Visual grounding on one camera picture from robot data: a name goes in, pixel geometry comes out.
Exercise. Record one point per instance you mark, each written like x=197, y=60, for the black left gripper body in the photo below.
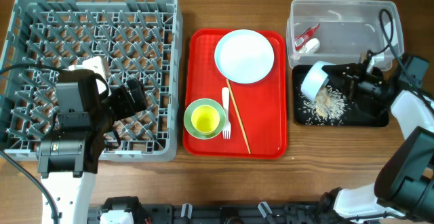
x=120, y=104

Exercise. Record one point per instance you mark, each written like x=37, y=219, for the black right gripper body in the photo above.
x=369, y=85

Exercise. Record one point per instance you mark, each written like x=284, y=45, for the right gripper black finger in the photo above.
x=344, y=82
x=342, y=68

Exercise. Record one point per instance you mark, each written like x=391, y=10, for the small light blue bowl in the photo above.
x=315, y=79

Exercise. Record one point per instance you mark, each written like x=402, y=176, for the rice and food scraps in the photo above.
x=328, y=108

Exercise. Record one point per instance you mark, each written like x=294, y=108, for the white paper napkin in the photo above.
x=310, y=46

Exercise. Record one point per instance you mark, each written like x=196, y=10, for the red snack wrapper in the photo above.
x=302, y=39

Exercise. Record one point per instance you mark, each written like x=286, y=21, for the yellow plastic cup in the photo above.
x=205, y=119

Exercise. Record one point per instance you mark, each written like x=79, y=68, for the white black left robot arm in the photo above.
x=68, y=156

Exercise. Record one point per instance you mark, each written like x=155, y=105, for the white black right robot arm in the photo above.
x=401, y=189

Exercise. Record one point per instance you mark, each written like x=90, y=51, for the black waste tray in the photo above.
x=364, y=111

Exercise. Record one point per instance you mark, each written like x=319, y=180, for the clear plastic waste bin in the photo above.
x=345, y=29

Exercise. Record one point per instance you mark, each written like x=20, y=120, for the grey dishwasher rack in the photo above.
x=140, y=39

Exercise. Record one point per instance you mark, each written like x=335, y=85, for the green saucer bowl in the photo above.
x=187, y=118

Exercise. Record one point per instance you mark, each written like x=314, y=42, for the red plastic serving tray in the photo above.
x=262, y=105

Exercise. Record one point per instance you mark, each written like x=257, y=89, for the large light blue plate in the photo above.
x=244, y=56

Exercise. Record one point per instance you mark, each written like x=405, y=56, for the wooden chopstick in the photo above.
x=238, y=116

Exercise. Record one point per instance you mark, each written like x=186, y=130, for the white plastic fork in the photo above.
x=226, y=131

